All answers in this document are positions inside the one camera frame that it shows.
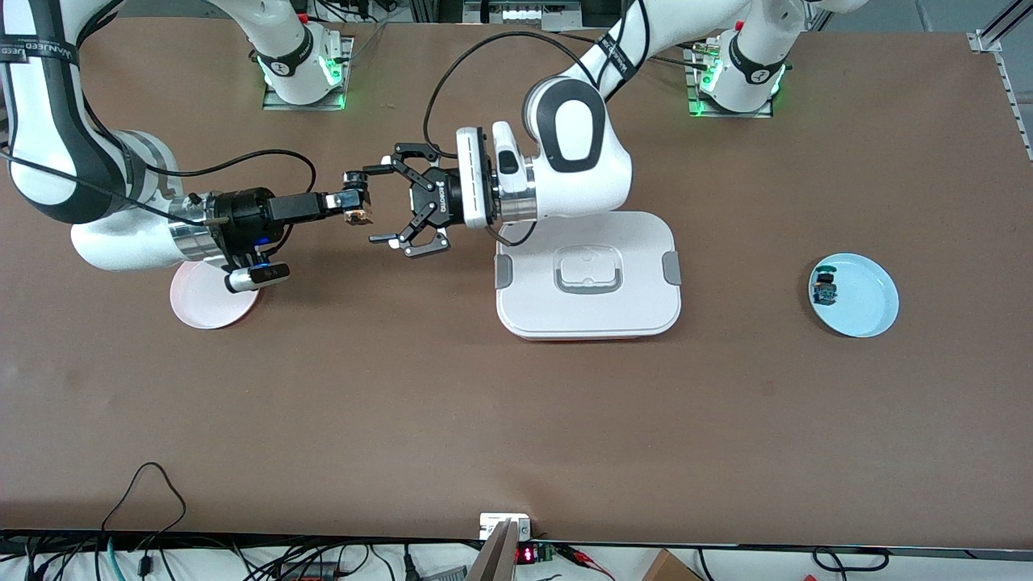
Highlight aluminium frame rail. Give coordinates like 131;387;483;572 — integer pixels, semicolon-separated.
967;0;1033;158

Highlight small white bracket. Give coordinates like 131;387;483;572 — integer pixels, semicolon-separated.
479;513;532;541

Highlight pink round plate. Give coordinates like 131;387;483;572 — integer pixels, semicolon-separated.
169;260;261;330

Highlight red clip wires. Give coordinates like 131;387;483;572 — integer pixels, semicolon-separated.
557;543;616;579

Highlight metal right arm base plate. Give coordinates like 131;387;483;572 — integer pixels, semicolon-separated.
261;34;354;111

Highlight brown cardboard box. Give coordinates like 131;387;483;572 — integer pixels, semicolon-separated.
640;549;705;581

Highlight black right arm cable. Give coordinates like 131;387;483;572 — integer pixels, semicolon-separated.
0;81;317;228

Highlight orange and black switch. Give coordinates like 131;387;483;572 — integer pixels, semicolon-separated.
342;170;374;226

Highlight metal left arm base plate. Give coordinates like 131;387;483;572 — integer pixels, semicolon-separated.
684;42;776;119

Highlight light blue round plate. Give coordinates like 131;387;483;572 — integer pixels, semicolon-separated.
809;253;900;338

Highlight long black base cable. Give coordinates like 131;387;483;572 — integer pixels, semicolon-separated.
542;23;715;69

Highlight grey aluminium bar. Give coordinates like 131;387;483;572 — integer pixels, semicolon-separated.
462;519;519;581

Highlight white power strip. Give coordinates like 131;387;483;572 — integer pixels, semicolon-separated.
462;0;583;30

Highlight black coiled cable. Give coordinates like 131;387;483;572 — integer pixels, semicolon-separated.
811;547;890;572

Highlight thin black looped cable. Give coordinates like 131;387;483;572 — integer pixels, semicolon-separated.
98;462;188;540

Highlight white lunch box grey clasps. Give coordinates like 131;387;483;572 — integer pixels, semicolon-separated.
494;211;683;341

